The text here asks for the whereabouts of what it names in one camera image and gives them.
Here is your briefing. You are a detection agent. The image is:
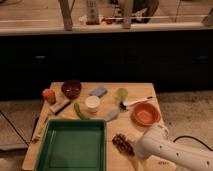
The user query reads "dark purple grape bunch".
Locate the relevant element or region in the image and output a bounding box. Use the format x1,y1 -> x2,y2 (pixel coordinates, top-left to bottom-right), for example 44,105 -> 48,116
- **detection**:
112,134 -> 135,156

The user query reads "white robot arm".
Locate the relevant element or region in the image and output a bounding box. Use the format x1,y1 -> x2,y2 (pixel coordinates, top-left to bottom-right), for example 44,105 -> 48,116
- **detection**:
133,124 -> 213,171

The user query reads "white paper cup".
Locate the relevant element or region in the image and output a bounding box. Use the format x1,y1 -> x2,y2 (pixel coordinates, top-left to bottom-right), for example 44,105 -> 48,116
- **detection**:
85,96 -> 100,113

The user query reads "blue sponge block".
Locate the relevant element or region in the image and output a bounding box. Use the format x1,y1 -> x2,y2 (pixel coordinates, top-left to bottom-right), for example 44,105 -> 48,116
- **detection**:
90,87 -> 107,98

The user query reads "dark brown bowl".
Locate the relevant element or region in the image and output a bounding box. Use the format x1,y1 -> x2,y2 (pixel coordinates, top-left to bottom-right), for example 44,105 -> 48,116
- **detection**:
61,80 -> 82,99

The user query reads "green cucumber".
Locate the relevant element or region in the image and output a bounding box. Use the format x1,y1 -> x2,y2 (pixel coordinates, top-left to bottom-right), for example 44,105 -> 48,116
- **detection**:
74,103 -> 87,120

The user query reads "orange plastic bowl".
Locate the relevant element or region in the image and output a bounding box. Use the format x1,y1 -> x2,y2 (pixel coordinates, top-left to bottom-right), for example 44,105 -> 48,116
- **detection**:
131,102 -> 161,126

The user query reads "wooden black block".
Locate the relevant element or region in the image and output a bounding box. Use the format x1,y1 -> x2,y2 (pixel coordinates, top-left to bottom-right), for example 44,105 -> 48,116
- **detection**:
50,99 -> 71,115

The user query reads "orange red can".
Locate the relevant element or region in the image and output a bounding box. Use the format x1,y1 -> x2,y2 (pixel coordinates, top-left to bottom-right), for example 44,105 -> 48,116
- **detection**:
42,89 -> 56,104

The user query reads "green plastic tray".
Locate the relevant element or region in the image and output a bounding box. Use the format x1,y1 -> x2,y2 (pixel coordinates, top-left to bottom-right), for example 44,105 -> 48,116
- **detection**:
34,120 -> 106,171

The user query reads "black cable right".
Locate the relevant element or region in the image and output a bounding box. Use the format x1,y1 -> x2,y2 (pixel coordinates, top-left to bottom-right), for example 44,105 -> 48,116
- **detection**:
172,135 -> 213,152

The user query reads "black cable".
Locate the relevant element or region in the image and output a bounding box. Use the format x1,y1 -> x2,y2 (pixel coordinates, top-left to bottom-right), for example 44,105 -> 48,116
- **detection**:
172,135 -> 213,152
0,109 -> 30,148

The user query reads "black cable left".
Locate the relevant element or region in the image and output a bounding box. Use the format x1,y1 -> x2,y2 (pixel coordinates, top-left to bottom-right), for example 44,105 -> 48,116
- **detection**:
0,109 -> 30,148

